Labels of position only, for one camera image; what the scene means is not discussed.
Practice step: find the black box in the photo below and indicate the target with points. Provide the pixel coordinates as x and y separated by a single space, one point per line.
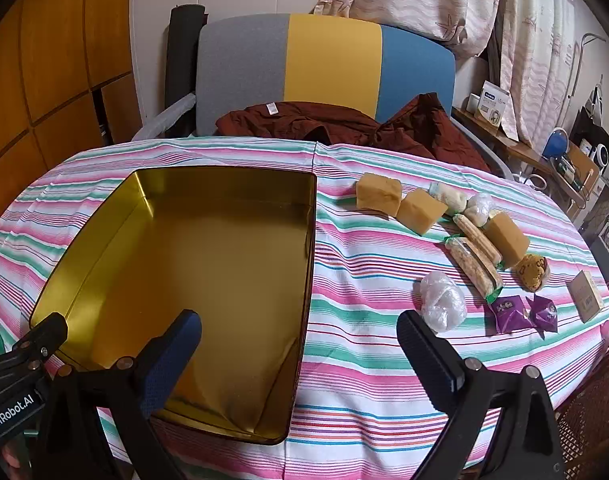
591 127

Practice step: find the white round device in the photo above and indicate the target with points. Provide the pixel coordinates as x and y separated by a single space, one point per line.
603 155

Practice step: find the large white ball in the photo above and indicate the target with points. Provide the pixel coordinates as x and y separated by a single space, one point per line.
442 302

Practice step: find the green-edged rice cracker packet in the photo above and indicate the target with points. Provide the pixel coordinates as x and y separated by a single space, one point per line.
474 270
479 240

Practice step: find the brown sponge cake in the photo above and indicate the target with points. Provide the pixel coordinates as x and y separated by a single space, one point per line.
422 212
378 195
506 240

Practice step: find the white bun packet blue edge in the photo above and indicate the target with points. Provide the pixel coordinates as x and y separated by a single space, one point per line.
449 199

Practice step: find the pale printed curtain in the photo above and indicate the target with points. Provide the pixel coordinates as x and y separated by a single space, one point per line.
539 50

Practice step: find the brown woven seat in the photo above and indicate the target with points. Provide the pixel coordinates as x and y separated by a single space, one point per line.
591 435

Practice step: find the wooden side desk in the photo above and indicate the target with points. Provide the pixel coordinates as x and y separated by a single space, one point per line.
514 147

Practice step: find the small cardboard box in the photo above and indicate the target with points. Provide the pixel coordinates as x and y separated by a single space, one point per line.
584 296

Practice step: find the dark red garment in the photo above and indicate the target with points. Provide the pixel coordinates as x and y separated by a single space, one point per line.
294 122

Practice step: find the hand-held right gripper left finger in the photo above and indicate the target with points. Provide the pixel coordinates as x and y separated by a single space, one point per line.
167 365

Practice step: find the wooden wardrobe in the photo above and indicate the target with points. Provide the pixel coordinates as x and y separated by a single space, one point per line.
49 50

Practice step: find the gold rectangular tin box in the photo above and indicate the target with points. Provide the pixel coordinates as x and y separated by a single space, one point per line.
184 260

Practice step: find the small white ball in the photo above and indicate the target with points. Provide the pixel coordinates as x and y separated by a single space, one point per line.
480 210

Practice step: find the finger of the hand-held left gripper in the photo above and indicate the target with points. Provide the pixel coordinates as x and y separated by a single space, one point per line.
44 332

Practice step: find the purple snack packet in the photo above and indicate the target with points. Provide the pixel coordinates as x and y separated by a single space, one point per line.
543 314
505 314

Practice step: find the black rolled mat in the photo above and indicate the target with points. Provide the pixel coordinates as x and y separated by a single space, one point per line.
182 50

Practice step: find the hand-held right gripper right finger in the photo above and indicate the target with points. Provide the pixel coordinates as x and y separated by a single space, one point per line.
427 355

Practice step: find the pink green striped tablecloth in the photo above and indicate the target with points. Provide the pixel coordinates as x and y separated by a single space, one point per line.
364 310

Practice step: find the white and blue carton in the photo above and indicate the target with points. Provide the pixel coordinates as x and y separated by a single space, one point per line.
489 102

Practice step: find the brown cookie packet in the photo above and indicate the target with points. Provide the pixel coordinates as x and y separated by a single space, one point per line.
531 272

